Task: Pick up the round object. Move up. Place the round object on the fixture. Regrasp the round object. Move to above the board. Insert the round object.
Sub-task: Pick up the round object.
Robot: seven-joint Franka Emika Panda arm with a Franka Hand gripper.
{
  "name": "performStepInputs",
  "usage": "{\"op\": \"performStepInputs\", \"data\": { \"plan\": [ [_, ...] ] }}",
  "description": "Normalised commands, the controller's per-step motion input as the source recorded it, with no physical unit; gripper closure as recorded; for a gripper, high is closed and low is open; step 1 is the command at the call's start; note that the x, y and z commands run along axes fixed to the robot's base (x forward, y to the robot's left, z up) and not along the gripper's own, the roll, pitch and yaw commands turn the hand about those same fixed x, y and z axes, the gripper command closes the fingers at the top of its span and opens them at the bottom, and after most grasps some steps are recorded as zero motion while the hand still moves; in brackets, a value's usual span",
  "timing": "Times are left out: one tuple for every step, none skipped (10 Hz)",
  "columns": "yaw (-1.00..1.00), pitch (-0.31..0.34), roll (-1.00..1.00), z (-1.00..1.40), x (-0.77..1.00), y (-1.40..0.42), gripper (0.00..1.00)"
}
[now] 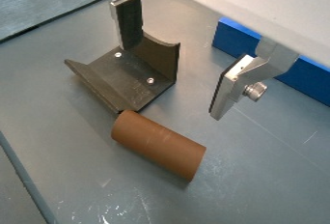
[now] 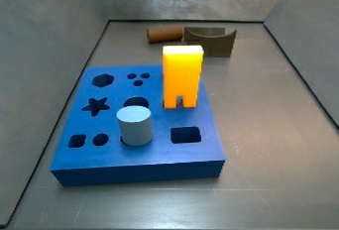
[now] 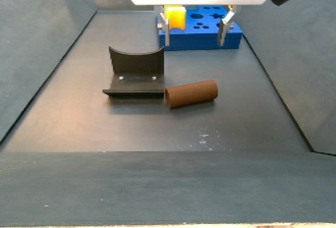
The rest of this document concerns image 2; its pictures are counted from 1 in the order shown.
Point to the light blue cylinder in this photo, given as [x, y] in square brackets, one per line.
[133, 120]

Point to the tall yellow block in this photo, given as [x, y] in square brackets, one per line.
[181, 71]

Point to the dark grey curved cradle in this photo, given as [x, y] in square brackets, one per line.
[213, 39]

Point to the brown cylinder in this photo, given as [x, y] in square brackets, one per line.
[164, 34]

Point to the blue foam shape board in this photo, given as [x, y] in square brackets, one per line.
[185, 148]

